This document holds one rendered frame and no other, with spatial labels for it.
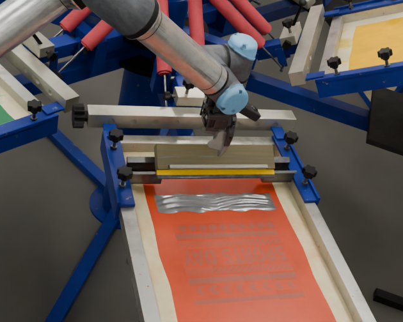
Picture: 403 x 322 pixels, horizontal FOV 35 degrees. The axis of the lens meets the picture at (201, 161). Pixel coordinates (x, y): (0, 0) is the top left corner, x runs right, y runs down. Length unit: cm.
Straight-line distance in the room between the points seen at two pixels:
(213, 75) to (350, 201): 228
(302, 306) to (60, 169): 187
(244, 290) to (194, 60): 62
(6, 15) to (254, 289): 89
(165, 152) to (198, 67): 46
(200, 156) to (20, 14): 71
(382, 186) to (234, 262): 221
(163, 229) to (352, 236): 181
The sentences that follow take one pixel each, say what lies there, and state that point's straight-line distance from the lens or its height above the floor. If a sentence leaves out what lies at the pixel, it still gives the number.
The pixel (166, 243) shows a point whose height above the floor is 96.
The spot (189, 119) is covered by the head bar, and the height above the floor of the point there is 103.
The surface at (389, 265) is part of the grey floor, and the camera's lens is 336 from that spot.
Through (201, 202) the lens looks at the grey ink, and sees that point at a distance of 183.
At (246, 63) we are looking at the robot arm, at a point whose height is 140.
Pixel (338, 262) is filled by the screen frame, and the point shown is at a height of 99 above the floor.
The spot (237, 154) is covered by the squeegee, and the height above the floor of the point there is 107.
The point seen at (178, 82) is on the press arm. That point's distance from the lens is 213.
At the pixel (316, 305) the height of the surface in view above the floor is 96.
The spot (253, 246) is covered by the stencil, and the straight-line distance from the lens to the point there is 176.
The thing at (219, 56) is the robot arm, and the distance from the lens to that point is 156.
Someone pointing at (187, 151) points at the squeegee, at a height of 108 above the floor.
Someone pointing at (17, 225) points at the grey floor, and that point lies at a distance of 299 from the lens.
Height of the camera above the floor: 220
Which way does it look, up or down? 39 degrees down
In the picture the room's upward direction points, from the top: 16 degrees clockwise
